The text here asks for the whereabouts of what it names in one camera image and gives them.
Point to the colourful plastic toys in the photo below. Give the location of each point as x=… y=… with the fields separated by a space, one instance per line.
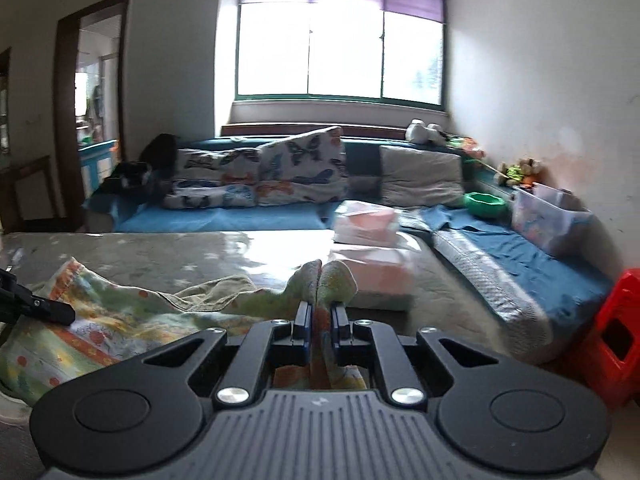
x=465 y=146

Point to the pink tissue pack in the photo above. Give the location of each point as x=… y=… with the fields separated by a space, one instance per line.
x=365 y=222
x=380 y=275

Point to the green framed window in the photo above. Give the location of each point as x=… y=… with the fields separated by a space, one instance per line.
x=345 y=55

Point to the white plush toy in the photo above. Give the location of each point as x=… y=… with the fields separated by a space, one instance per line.
x=425 y=132

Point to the light blue cabinet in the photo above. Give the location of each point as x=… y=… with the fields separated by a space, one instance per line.
x=100 y=170

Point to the grey pillow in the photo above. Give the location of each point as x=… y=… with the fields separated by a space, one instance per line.
x=420 y=175

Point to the green plastic bowl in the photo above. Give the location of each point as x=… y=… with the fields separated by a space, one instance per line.
x=485 y=205

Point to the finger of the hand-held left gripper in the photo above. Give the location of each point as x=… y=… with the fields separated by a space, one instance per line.
x=45 y=310

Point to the black bag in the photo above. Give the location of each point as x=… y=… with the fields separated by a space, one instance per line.
x=140 y=170

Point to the folded butterfly print blanket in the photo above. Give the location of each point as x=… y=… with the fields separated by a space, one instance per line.
x=210 y=195

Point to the small butterfly print cushion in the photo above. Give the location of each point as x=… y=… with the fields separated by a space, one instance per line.
x=215 y=162

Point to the red plastic stool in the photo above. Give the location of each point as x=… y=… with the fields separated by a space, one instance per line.
x=610 y=340

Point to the dark wooden door frame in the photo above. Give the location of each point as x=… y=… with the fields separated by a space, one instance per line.
x=65 y=110

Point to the brown green plush toys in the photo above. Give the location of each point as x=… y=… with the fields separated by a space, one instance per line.
x=520 y=172

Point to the clear plastic storage box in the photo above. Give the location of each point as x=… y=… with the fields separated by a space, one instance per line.
x=547 y=220

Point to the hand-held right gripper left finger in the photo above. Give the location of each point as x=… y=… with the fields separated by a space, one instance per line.
x=301 y=327

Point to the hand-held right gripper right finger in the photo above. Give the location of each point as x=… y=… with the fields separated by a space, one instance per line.
x=340 y=327

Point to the large butterfly print pillow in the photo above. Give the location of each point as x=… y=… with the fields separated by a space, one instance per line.
x=305 y=165

